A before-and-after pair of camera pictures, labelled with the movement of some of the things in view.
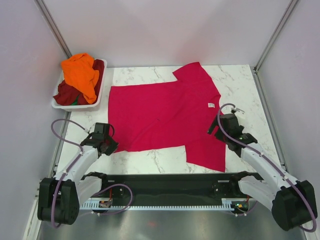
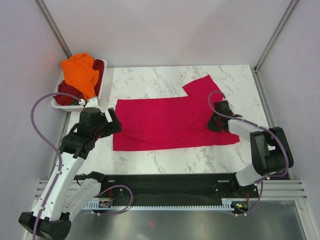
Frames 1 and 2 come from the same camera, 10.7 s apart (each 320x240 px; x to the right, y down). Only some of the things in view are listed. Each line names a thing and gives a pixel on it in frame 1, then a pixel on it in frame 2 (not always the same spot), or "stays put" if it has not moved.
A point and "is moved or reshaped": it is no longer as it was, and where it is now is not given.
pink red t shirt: (167, 114) is moved or reshaped
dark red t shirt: (66, 95) stays put
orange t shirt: (79, 72) stays put
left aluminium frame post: (46, 14) stays put
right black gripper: (214, 124) → (210, 125)
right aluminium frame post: (286, 13) stays put
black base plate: (166, 186) stays put
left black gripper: (112, 149) → (114, 126)
